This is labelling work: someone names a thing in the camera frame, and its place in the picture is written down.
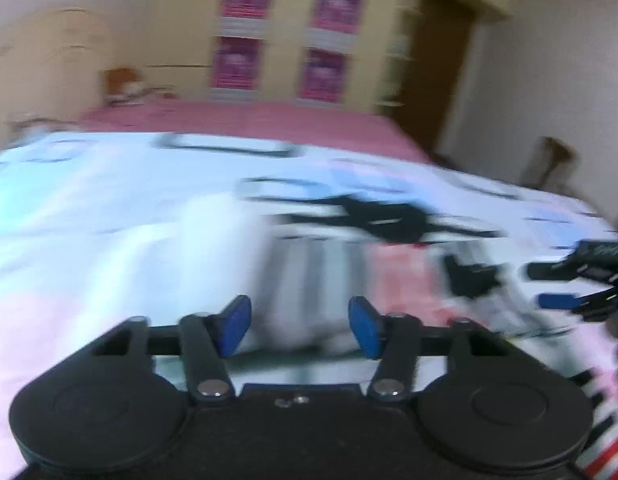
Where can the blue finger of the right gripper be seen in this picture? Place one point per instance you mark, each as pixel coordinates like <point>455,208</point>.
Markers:
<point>596,307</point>
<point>596,260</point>

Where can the brown wooden chair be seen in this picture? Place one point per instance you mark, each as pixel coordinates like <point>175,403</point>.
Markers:
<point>550,166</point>

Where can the striped white child sweater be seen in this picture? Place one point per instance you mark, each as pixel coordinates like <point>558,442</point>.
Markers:
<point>436,247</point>

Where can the patterned white pink bedsheet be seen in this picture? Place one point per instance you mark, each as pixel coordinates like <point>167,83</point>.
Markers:
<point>107,240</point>

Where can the cream wardrobe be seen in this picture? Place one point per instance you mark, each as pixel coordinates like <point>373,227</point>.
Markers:
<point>183,34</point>

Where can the lower right purple poster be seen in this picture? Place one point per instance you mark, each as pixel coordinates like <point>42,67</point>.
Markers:
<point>323,77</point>

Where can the pink bed cover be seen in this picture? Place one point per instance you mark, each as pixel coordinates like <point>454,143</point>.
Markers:
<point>340,129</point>

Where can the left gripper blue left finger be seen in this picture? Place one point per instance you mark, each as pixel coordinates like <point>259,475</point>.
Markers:
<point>205,341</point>

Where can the cream wooden headboard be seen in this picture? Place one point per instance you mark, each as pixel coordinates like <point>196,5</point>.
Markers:
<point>51,65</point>

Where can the lower left purple poster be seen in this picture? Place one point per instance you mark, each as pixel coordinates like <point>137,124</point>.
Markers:
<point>236,63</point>

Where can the dark brown wooden door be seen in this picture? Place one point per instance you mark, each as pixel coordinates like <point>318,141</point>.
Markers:
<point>440,40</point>

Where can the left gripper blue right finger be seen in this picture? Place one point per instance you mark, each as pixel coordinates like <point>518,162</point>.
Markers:
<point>394,342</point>

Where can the upper right purple poster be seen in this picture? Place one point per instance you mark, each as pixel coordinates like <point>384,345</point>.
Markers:
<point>337,15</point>

